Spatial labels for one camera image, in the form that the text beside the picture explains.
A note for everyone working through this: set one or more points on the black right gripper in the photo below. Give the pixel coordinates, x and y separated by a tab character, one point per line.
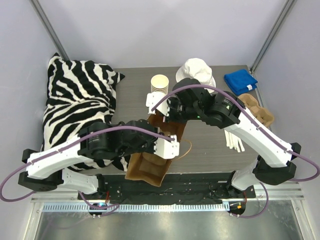
171	116

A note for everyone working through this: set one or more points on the brown pulp cup carrier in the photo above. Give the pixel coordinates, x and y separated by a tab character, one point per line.
154	164

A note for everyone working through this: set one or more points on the brown paper bag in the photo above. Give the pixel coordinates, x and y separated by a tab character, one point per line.
133	172

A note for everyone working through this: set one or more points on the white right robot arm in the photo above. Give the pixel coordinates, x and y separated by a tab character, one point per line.
190	100

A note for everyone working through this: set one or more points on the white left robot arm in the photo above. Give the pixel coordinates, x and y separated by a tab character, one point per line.
50	169

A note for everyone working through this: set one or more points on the stack of paper cups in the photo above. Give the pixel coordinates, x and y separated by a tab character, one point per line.
159	83

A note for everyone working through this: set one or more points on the white bucket hat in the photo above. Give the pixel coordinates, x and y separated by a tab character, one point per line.
196	68

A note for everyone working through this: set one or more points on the blue folded cloth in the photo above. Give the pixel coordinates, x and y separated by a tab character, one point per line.
240	82

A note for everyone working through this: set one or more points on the zebra striped pillow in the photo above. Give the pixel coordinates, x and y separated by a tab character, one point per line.
79	94

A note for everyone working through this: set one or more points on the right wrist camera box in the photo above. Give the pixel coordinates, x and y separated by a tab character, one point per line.
152	99

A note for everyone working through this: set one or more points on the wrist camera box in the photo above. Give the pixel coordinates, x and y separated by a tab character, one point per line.
152	99
167	149

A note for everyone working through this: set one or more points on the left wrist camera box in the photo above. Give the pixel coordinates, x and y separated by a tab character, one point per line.
167	149

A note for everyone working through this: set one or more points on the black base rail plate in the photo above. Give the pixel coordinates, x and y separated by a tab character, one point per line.
176	188

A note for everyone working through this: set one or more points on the slotted cable duct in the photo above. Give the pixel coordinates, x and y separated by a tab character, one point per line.
130	208

